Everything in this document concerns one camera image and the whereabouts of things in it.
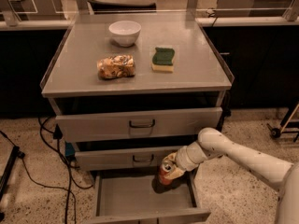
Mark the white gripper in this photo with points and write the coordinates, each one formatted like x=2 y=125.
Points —
x=182 y=160

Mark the red coke can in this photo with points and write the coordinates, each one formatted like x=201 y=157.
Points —
x=165 y=168

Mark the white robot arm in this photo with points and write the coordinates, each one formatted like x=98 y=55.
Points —
x=278 y=174

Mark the middle grey drawer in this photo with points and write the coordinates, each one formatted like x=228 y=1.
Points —
x=123 y=158

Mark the grey drawer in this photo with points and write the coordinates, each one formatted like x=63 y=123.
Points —
x=123 y=158
x=139 y=124
x=135 y=196

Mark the top grey drawer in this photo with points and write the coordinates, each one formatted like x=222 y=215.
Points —
x=139 y=124

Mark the bottom grey drawer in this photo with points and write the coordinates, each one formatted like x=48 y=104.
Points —
x=135 y=196

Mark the grey drawer cabinet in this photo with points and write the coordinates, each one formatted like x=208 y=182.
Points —
x=200 y=78

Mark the green yellow sponge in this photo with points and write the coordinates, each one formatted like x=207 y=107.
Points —
x=163 y=60

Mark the crumpled chip bag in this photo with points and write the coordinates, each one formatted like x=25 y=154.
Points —
x=116 y=67

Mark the black wheeled cart base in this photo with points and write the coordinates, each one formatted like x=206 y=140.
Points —
x=288 y=124

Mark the white ceramic bowl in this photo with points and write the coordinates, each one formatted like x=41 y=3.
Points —
x=124 y=33

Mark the black stand leg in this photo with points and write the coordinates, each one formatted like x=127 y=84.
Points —
x=7 y=171

